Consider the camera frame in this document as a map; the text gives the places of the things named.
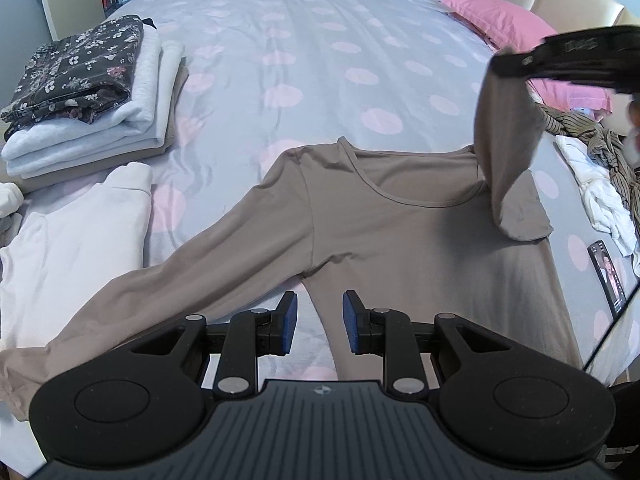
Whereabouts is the taupe long sleeve shirt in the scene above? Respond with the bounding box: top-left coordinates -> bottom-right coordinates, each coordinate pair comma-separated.
1,72 -> 582,419

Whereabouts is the person's right hand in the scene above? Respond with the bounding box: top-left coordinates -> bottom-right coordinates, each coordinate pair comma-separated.
623,94 -> 640,169

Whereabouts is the olive striped garment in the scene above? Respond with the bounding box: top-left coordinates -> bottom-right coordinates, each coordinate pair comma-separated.
539,104 -> 639,220

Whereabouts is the pink pillow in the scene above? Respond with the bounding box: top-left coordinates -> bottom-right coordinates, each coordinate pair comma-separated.
442,0 -> 613,115

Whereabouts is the white crumpled garment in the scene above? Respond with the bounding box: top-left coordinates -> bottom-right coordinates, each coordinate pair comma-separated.
554,136 -> 639,276

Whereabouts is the folded white sweatshirt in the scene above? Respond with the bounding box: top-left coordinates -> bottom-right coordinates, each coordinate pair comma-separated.
1,162 -> 152,350

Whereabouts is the black smartphone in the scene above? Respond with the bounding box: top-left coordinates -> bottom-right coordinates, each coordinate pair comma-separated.
588,240 -> 627,318

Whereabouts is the folded beige garment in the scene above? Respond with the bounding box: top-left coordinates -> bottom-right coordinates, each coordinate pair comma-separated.
1,62 -> 189,194

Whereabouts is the polka dot bed sheet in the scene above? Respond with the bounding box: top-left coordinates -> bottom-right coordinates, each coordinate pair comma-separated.
122,0 -> 636,380

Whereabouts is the folded light blue garment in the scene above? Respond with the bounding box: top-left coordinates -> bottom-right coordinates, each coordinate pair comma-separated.
1,25 -> 160,178

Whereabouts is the folded white towel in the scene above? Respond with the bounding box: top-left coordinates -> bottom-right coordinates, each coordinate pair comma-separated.
120,27 -> 186,151

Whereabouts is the dark floral folded garment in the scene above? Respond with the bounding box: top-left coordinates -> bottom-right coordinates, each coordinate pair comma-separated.
1,15 -> 144,129

